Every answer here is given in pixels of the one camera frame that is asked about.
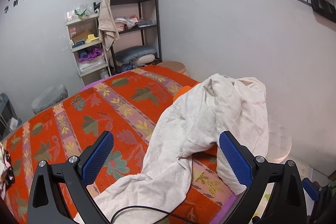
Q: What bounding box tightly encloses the cream white knit sweater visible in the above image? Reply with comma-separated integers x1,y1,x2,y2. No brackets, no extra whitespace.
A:
95,74,269,223

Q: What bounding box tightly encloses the white plastic shelf rack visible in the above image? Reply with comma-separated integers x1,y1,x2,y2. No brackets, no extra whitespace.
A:
66,13,111,86

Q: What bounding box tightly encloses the black cable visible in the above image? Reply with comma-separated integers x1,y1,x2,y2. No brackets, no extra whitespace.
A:
110,205,195,224

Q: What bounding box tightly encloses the grey blue pillow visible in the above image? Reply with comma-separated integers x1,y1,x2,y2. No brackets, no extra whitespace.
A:
115,46,157,64

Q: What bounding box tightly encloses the orange garment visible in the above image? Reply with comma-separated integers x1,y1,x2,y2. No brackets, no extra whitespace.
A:
173,86,193,102

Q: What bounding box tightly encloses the brown plastic stool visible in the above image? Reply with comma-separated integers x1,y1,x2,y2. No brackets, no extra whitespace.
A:
157,61,189,76

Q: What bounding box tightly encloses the black metal shelf rack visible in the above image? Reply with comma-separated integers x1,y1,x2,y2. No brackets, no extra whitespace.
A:
93,0,163,75

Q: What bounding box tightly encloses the beige hanging towel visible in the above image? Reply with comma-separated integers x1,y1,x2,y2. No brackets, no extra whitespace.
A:
98,0,120,51

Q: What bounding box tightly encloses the floral pink clothes pile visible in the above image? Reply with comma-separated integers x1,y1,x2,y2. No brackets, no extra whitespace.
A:
0,144,15,200

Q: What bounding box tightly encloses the purple towel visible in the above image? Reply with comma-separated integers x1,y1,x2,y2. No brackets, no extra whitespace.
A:
78,48,102,63

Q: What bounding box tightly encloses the grey round cushion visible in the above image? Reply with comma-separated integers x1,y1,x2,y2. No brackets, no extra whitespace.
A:
31,85,68,114

